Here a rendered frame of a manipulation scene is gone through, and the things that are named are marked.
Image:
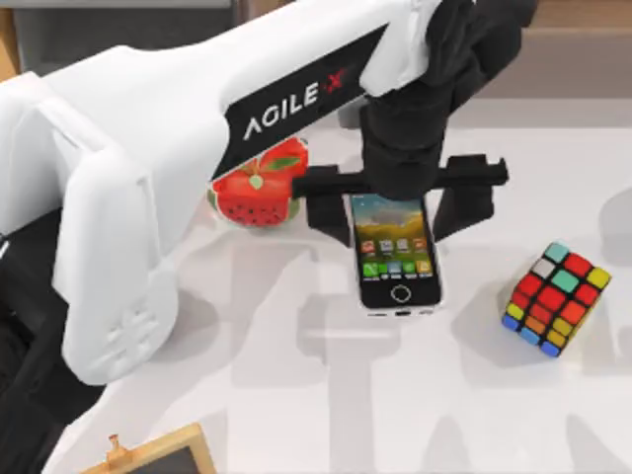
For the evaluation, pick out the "red fruit print cup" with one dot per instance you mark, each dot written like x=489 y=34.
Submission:
x=257 y=197

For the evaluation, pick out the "black smartphone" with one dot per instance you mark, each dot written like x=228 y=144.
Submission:
x=397 y=257

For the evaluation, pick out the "colourful puzzle cube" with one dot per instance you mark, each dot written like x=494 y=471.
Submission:
x=555 y=296

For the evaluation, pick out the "wooden cupboard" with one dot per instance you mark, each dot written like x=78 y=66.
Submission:
x=577 y=54

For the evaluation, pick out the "wooden framed blackboard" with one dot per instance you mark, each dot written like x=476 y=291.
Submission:
x=163 y=454

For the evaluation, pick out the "grey cabinet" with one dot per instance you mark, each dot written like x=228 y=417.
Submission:
x=99 y=34

